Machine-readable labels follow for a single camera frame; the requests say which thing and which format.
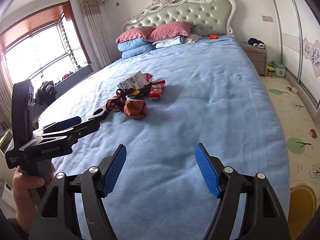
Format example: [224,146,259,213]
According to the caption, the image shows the right pink pillow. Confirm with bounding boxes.
[148,21,194,42]

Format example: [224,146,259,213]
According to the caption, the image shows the cartoon pattern floor mat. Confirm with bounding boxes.
[260,76,319,203]

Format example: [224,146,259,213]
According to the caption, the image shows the white sliding wardrobe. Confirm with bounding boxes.
[273,0,319,124]

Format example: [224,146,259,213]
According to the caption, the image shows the left pink pillow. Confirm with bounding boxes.
[115,27,156,44]

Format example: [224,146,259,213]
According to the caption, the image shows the yellow trash bin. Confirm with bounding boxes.
[287,184,317,239]

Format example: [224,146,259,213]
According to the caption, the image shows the light blue folded blanket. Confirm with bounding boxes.
[152,36,185,49]

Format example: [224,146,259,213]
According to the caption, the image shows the pink pillow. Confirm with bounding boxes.
[115,27,156,44]
[148,21,194,42]

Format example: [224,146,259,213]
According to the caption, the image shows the dark red snack wrappers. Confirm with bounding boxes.
[105,82,152,113]

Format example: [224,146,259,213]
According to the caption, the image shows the grey bedside table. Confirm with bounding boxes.
[240,42,267,76]

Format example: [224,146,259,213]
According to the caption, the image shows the window with metal bars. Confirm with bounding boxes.
[1,1,92,88]

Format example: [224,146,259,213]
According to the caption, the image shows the green tufted headboard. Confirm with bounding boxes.
[123,0,236,36]

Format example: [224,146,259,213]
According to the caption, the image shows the small orange object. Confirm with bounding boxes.
[209,35,219,40]

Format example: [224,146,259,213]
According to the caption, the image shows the red snack packet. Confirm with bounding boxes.
[149,80,165,99]

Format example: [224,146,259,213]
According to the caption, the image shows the beige striped curtain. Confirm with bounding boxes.
[79,0,111,68]

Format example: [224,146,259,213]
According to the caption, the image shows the blue bed sheet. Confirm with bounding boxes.
[39,35,290,239]

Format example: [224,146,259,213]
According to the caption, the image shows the white green storage box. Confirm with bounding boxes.
[272,61,286,77]

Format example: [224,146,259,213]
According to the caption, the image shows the person's left hand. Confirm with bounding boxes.
[12,166,45,234]

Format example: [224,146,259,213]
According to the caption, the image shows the brown cloth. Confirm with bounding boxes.
[124,100,148,120]

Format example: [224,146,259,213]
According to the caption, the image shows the black jacket on chair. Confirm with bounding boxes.
[35,81,57,106]

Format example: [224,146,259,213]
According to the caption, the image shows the white milk carton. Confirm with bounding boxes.
[117,71,148,90]

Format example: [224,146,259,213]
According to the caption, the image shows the black white clothes pile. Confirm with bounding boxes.
[248,38,265,49]

